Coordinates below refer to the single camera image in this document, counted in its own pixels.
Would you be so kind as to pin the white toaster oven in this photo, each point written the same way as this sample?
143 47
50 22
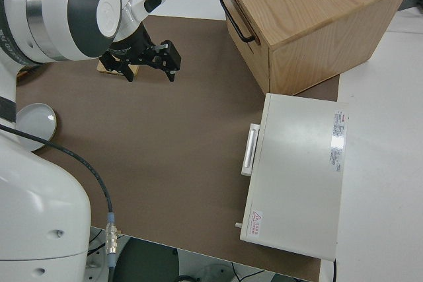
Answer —
297 169

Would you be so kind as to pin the gray round plate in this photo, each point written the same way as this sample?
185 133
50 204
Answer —
33 120

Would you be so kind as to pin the brown table mat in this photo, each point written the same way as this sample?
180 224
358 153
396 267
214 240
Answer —
165 146

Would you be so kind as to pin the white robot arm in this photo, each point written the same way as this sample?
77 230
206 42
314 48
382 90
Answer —
39 196

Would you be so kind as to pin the wooden drawer box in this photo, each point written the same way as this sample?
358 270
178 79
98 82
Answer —
314 14

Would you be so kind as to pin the wooden mug tree stand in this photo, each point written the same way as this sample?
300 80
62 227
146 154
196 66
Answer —
100 67

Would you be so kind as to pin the black round stand base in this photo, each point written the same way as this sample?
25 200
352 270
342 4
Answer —
145 262

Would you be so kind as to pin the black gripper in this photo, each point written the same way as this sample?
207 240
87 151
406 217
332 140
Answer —
132 46

